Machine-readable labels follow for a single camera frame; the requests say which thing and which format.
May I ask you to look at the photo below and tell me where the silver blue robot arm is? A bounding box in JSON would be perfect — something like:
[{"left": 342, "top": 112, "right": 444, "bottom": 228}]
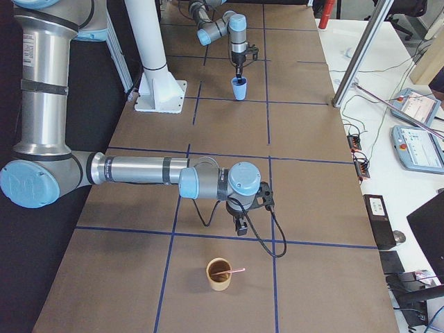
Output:
[
  {"left": 188, "top": 1, "right": 249, "bottom": 84},
  {"left": 1, "top": 1, "right": 265, "bottom": 236}
]

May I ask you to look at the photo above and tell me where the aluminium frame post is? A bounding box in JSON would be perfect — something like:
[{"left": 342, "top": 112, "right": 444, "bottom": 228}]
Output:
[{"left": 332, "top": 0, "right": 394, "bottom": 108}]

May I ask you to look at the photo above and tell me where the far grey teach pendant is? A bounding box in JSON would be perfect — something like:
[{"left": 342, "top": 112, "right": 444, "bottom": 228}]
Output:
[{"left": 391, "top": 88, "right": 441, "bottom": 126}]

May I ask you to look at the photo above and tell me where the blue ribbed plastic cup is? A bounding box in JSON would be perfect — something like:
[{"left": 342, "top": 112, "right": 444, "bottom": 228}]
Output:
[{"left": 231, "top": 76, "right": 248, "bottom": 101}]

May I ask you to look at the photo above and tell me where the near orange connector board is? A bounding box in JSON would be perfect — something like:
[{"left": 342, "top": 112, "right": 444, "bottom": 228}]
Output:
[{"left": 352, "top": 151, "right": 370, "bottom": 180}]

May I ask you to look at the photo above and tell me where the tan bamboo cup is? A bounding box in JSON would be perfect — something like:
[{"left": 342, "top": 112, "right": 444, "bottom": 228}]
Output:
[{"left": 205, "top": 257, "right": 232, "bottom": 291}]

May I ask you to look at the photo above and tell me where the near grey teach pendant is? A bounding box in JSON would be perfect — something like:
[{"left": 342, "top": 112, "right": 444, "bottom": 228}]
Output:
[{"left": 391, "top": 126, "right": 443, "bottom": 174}]

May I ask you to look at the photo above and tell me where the grey teach pendant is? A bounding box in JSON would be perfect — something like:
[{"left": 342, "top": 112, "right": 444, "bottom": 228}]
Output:
[
  {"left": 391, "top": 88, "right": 441, "bottom": 126},
  {"left": 391, "top": 126, "right": 443, "bottom": 174}
]

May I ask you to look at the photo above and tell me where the white pedestal column with base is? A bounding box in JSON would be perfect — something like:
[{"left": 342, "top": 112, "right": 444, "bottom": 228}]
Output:
[{"left": 125, "top": 0, "right": 187, "bottom": 114}]

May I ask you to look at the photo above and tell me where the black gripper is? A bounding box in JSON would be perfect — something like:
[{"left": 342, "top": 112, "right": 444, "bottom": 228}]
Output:
[
  {"left": 225, "top": 197, "right": 258, "bottom": 236},
  {"left": 231, "top": 51, "right": 246, "bottom": 83}
]

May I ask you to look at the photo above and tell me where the long reacher grabber stick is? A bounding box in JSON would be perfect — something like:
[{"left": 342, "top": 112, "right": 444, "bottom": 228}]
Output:
[{"left": 352, "top": 83, "right": 444, "bottom": 140}]

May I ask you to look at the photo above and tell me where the orange connector board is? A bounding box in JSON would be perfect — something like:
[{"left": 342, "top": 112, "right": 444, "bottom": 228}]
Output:
[
  {"left": 347, "top": 134, "right": 361, "bottom": 151},
  {"left": 352, "top": 151, "right": 370, "bottom": 180}
]

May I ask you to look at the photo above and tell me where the red cylinder bottle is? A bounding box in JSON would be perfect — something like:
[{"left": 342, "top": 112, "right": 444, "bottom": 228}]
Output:
[{"left": 318, "top": 0, "right": 336, "bottom": 30}]

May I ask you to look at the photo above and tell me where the black power supply box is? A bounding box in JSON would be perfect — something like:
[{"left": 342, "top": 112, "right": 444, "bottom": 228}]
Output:
[{"left": 363, "top": 194, "right": 396, "bottom": 250}]

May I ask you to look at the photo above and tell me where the far orange connector board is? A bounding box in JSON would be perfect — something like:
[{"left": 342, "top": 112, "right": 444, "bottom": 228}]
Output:
[{"left": 347, "top": 134, "right": 361, "bottom": 151}]

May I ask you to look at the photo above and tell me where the black monitor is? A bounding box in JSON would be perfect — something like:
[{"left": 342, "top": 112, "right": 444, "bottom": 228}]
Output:
[{"left": 407, "top": 192, "right": 443, "bottom": 282}]

